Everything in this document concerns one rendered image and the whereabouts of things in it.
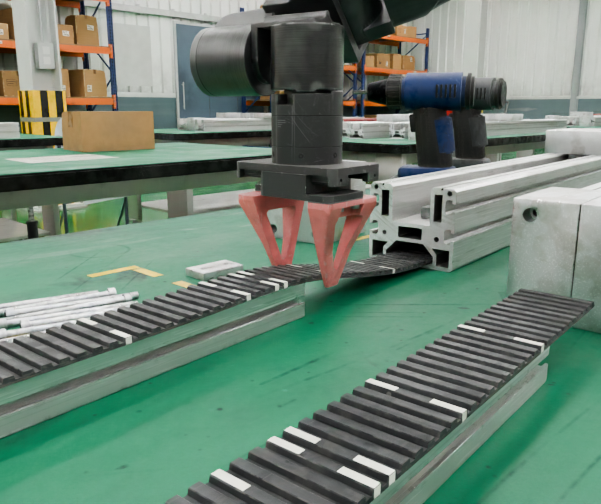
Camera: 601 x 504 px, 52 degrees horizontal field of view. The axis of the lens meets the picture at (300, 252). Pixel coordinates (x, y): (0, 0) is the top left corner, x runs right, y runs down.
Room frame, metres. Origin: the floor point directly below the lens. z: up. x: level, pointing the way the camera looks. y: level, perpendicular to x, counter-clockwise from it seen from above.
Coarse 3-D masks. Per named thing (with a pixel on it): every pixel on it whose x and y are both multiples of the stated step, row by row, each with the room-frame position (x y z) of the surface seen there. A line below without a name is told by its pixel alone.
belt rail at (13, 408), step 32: (288, 288) 0.45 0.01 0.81; (224, 320) 0.40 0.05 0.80; (256, 320) 0.43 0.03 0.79; (288, 320) 0.45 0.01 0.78; (128, 352) 0.34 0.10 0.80; (160, 352) 0.37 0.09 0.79; (192, 352) 0.38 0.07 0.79; (32, 384) 0.30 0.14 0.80; (64, 384) 0.32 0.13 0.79; (96, 384) 0.32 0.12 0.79; (128, 384) 0.34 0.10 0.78; (0, 416) 0.28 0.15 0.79; (32, 416) 0.29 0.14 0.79
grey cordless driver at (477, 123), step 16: (480, 80) 1.19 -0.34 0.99; (496, 80) 1.20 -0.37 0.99; (480, 96) 1.17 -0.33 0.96; (496, 96) 1.16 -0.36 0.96; (464, 112) 1.20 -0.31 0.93; (480, 112) 1.20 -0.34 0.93; (464, 128) 1.20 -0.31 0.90; (480, 128) 1.19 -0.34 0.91; (464, 144) 1.20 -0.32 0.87; (480, 144) 1.19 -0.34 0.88; (464, 160) 1.19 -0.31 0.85; (480, 160) 1.17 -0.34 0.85
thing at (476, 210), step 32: (512, 160) 0.95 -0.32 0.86; (544, 160) 1.02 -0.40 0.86; (576, 160) 0.95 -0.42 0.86; (384, 192) 0.66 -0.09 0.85; (416, 192) 0.69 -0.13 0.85; (448, 192) 0.61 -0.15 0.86; (480, 192) 0.65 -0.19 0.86; (512, 192) 0.75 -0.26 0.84; (384, 224) 0.66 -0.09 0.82; (416, 224) 0.63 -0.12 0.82; (448, 224) 0.61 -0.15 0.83; (480, 224) 0.65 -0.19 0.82; (448, 256) 0.64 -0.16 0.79; (480, 256) 0.66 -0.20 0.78
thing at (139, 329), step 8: (104, 312) 0.38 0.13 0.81; (112, 312) 0.38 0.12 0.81; (96, 320) 0.37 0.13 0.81; (104, 320) 0.36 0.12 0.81; (112, 320) 0.36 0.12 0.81; (120, 320) 0.37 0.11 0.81; (128, 320) 0.36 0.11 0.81; (136, 320) 0.36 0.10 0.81; (112, 328) 0.36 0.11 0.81; (120, 328) 0.35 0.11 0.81; (128, 328) 0.35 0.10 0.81; (136, 328) 0.35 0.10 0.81; (144, 328) 0.35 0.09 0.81; (152, 328) 0.35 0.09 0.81; (160, 328) 0.35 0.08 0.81; (136, 336) 0.34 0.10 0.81; (144, 336) 0.34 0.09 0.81
